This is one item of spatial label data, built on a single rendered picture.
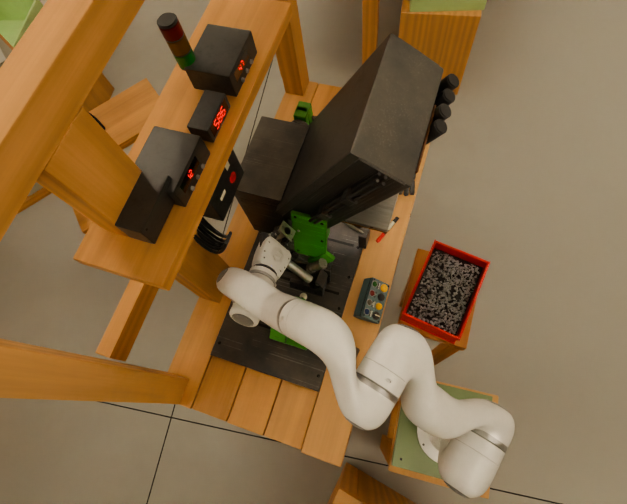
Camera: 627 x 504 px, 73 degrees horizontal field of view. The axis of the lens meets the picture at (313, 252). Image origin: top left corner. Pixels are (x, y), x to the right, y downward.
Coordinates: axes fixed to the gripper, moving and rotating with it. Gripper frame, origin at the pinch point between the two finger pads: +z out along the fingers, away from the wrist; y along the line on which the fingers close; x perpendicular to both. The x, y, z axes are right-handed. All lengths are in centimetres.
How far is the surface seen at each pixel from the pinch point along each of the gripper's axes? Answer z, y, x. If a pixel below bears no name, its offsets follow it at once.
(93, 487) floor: -73, -49, 174
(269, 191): 12.1, 9.4, 2.3
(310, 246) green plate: 5.0, -11.9, 0.6
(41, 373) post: -63, 33, 6
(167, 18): 10, 60, -19
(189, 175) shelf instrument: -14.9, 34.6, -11.0
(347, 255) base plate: 19.6, -32.6, 6.3
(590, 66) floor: 240, -127, -65
